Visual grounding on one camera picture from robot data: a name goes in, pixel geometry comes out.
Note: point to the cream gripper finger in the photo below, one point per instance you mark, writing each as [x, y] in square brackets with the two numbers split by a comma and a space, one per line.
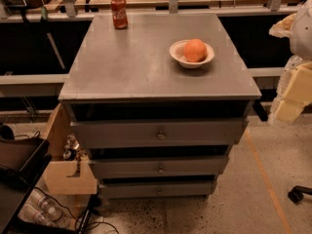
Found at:
[287, 110]
[300, 87]

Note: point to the orange fruit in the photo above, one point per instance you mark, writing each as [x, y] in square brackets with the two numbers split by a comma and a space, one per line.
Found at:
[195, 50]

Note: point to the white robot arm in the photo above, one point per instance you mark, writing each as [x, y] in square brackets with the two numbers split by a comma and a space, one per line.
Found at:
[298, 28]

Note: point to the white paper bowl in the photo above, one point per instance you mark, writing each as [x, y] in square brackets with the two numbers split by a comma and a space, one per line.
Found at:
[176, 51]

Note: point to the top grey drawer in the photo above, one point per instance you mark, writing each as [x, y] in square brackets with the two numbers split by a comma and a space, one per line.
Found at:
[119, 134]

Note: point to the grey drawer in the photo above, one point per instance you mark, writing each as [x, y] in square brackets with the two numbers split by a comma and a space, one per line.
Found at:
[156, 167]
[119, 134]
[148, 190]

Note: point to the middle grey drawer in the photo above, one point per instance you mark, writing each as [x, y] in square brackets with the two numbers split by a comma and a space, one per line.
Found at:
[156, 167]

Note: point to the grey drawer cabinet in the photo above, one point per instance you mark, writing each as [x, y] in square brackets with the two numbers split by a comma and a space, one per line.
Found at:
[130, 75]

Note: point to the bottom grey drawer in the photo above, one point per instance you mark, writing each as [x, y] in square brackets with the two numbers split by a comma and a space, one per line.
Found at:
[148, 190]

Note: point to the red soda can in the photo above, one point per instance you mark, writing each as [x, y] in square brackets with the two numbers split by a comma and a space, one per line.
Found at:
[119, 14]

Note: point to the wooden crate with items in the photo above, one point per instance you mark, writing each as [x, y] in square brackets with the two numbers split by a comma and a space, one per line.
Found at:
[60, 176]

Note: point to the clear plastic bottle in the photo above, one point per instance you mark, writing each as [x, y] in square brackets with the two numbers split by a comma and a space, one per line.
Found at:
[47, 205]

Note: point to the black cart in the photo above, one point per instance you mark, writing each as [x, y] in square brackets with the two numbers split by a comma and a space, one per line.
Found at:
[22, 161]

